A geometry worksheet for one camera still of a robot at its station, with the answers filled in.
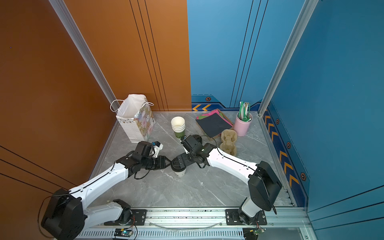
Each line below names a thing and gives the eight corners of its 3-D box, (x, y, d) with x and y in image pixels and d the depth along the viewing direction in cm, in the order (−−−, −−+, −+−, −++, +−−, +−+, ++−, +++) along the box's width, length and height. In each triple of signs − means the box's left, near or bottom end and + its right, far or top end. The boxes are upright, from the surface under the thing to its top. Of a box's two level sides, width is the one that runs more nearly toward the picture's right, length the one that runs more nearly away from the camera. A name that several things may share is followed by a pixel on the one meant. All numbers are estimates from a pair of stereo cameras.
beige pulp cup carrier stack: (219, 154, 98) (220, 149, 93) (220, 133, 109) (221, 128, 104) (235, 156, 97) (237, 150, 92) (234, 135, 108) (236, 129, 103)
